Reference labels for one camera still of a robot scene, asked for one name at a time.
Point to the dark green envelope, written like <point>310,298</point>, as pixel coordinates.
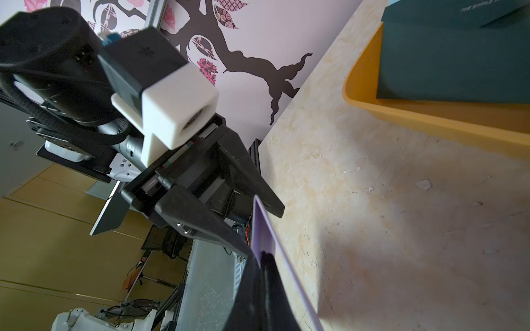
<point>455,51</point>

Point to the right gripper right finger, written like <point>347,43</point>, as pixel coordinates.
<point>275,311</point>

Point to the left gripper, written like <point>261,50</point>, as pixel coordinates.
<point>195,187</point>

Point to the yellow plastic storage box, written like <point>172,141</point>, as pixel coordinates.
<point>499,128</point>

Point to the purple envelope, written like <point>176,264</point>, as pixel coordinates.
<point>265,239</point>

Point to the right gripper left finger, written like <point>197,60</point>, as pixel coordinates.
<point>248,308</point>

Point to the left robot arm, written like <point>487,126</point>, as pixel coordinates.
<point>51,70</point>

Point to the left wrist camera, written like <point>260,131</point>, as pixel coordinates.
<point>157,90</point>

